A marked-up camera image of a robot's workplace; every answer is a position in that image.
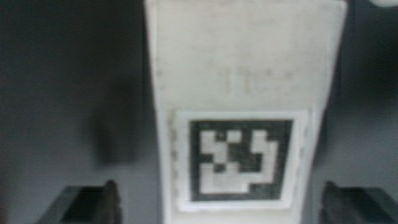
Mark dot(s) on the white leg being assembled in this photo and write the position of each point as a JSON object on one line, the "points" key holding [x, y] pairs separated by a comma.
{"points": [[243, 65]]}

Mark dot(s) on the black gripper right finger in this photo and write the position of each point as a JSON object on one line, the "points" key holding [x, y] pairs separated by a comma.
{"points": [[356, 205]]}

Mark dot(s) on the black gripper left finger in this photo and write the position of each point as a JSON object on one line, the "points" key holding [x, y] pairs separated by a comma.
{"points": [[86, 205]]}

